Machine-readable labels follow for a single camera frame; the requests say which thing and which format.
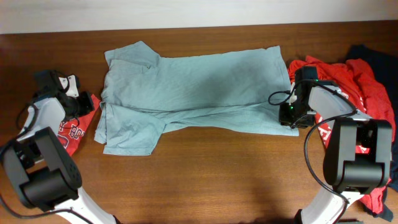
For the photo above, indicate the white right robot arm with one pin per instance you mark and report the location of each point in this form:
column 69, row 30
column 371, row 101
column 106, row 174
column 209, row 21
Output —
column 357, row 157

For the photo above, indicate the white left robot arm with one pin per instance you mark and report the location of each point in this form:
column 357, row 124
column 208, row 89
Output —
column 41, row 171

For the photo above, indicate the dark navy garment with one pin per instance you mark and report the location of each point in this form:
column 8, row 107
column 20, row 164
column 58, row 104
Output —
column 384, row 67

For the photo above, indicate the light blue t-shirt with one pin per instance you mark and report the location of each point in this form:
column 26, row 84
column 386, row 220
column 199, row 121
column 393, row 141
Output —
column 146, row 95

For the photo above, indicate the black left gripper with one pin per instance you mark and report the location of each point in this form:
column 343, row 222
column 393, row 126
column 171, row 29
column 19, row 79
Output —
column 86, row 107

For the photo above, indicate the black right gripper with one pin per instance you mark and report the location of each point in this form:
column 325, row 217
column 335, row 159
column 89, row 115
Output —
column 286, row 121

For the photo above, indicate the folded red printed t-shirt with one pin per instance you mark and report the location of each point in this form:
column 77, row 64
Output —
column 70, row 133

